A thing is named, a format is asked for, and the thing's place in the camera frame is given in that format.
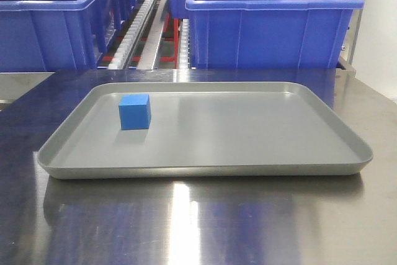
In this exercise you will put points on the blue bin lower left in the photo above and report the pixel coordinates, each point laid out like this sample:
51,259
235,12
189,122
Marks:
49,35

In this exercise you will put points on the red shelf frame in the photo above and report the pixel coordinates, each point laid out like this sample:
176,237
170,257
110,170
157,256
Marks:
167,49

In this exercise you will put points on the white roller conveyor rail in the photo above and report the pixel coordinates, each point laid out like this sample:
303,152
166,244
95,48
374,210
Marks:
125,51

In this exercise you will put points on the blue cube block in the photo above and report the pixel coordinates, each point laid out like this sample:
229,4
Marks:
135,112

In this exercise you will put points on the blue bin lower right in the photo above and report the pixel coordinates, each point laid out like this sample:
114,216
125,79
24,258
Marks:
268,33

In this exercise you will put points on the grey metal tray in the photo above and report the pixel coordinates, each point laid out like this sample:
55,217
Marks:
205,129

